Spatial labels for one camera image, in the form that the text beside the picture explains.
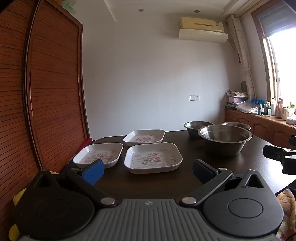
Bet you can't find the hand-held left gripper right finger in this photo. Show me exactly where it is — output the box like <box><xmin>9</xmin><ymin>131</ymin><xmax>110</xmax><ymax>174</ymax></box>
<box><xmin>180</xmin><ymin>159</ymin><xmax>264</xmax><ymax>208</ymax></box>

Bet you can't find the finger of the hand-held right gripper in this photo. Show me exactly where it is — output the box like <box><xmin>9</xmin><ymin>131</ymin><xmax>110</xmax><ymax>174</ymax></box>
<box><xmin>282</xmin><ymin>155</ymin><xmax>296</xmax><ymax>175</ymax></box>
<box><xmin>263</xmin><ymin>145</ymin><xmax>296</xmax><ymax>161</ymax></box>

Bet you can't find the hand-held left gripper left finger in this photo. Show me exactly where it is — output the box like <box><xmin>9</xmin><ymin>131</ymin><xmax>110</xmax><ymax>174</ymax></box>
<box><xmin>27</xmin><ymin>159</ymin><xmax>118</xmax><ymax>208</ymax></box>

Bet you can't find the white floral square plate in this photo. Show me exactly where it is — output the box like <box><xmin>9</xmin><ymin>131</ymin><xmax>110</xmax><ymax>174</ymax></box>
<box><xmin>123</xmin><ymin>129</ymin><xmax>165</xmax><ymax>150</ymax></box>
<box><xmin>124</xmin><ymin>142</ymin><xmax>183</xmax><ymax>174</ymax></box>
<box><xmin>73</xmin><ymin>143</ymin><xmax>124</xmax><ymax>169</ymax></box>

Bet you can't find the large steel bowl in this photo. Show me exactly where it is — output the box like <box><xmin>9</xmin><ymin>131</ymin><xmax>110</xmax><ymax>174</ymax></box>
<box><xmin>198</xmin><ymin>125</ymin><xmax>253</xmax><ymax>157</ymax></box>

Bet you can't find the small steel bowl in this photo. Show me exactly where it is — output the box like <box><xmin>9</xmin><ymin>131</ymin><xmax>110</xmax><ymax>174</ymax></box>
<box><xmin>221</xmin><ymin>122</ymin><xmax>251</xmax><ymax>131</ymax></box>
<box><xmin>184</xmin><ymin>121</ymin><xmax>214</xmax><ymax>139</ymax></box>

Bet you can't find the dark blue cloth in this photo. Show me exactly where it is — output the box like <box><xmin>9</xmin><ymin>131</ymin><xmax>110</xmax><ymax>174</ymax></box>
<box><xmin>62</xmin><ymin>144</ymin><xmax>80</xmax><ymax>173</ymax></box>

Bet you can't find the wooden sideboard cabinet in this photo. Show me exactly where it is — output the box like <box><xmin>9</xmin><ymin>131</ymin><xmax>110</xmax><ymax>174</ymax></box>
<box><xmin>224</xmin><ymin>108</ymin><xmax>296</xmax><ymax>151</ymax></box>

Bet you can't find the red cloth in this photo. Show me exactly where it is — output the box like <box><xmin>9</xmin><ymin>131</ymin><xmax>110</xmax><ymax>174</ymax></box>
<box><xmin>78</xmin><ymin>137</ymin><xmax>93</xmax><ymax>150</ymax></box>

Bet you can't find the floral blanket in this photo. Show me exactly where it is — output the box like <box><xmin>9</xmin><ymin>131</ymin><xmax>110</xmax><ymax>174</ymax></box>
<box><xmin>276</xmin><ymin>189</ymin><xmax>296</xmax><ymax>241</ymax></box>

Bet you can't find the cluster of toiletry bottles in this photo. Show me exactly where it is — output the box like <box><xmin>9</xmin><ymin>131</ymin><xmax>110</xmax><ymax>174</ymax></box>
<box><xmin>251</xmin><ymin>97</ymin><xmax>296</xmax><ymax>126</ymax></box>

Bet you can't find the clear plastic bag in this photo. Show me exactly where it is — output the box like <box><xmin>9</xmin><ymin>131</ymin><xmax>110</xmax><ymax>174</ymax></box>
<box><xmin>235</xmin><ymin>100</ymin><xmax>259</xmax><ymax>114</ymax></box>

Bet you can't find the pile of papers and books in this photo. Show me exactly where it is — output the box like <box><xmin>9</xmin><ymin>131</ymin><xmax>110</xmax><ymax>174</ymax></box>
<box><xmin>226</xmin><ymin>89</ymin><xmax>249</xmax><ymax>109</ymax></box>

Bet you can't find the yellow plush toy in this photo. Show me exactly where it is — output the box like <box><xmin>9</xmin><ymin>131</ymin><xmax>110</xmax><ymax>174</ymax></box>
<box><xmin>9</xmin><ymin>171</ymin><xmax>60</xmax><ymax>240</ymax></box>

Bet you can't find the bright window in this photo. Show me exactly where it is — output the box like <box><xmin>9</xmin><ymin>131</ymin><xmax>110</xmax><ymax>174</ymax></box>
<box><xmin>264</xmin><ymin>23</ymin><xmax>296</xmax><ymax>109</ymax></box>

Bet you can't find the wooden louvred wardrobe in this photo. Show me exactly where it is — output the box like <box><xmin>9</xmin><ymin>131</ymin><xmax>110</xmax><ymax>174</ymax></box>
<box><xmin>0</xmin><ymin>0</ymin><xmax>92</xmax><ymax>241</ymax></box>

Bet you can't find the patterned cream curtain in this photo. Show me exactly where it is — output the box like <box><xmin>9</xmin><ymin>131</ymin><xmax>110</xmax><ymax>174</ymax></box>
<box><xmin>228</xmin><ymin>15</ymin><xmax>256</xmax><ymax>102</ymax></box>

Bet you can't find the grey roller blind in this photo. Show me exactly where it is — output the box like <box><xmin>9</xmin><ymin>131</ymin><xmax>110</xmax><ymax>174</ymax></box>
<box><xmin>252</xmin><ymin>0</ymin><xmax>296</xmax><ymax>39</ymax></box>

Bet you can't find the pale green storage box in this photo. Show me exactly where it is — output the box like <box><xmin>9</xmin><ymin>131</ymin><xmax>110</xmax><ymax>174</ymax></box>
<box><xmin>60</xmin><ymin>0</ymin><xmax>77</xmax><ymax>12</ymax></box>

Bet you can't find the cream wall air conditioner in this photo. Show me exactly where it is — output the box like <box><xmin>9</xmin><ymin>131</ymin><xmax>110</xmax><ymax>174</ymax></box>
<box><xmin>178</xmin><ymin>17</ymin><xmax>229</xmax><ymax>43</ymax></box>

